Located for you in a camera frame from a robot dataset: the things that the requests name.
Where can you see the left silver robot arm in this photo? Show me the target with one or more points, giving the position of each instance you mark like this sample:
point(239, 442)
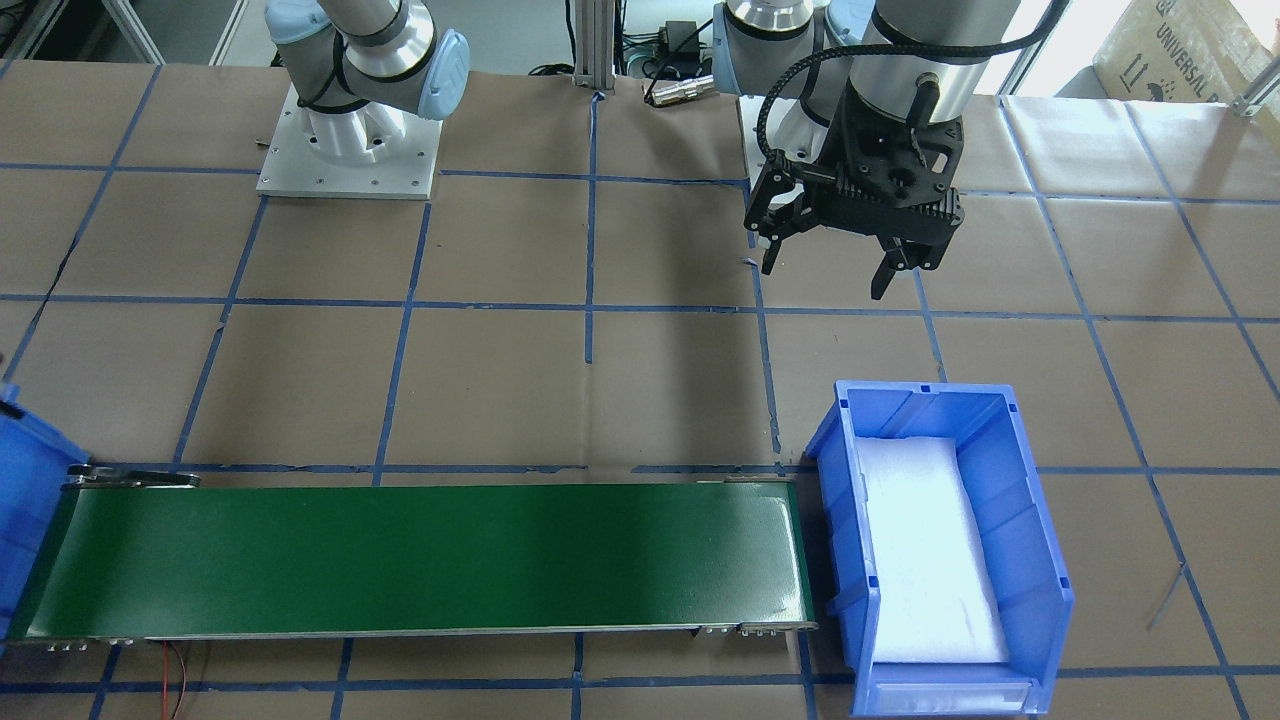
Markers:
point(811, 53)

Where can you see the green conveyor belt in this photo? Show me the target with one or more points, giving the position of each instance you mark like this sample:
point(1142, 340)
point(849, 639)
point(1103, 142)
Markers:
point(257, 563)

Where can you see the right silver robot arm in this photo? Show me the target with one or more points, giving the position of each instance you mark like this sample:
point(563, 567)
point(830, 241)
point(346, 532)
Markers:
point(361, 69)

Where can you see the aluminium frame post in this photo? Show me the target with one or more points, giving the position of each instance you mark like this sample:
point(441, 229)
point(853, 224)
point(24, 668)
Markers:
point(594, 44)

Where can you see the blue bin with foam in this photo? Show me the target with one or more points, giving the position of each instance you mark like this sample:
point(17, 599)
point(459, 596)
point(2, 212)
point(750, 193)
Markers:
point(1033, 592)

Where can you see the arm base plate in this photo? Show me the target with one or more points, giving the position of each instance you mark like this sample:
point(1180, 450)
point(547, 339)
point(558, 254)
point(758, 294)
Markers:
point(374, 152)
point(749, 111)

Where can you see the white foam pad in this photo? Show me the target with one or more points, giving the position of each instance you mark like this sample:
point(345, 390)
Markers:
point(937, 602)

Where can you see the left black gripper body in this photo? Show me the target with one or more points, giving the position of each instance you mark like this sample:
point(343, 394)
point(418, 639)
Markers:
point(836, 143)

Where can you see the black power adapter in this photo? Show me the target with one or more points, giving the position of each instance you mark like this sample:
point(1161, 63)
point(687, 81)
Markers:
point(678, 41)

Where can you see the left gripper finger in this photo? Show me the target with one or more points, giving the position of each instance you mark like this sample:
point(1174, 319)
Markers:
point(777, 206)
point(902, 256)

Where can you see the far blue plastic bin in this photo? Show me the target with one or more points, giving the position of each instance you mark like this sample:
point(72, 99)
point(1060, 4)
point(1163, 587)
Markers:
point(35, 457)

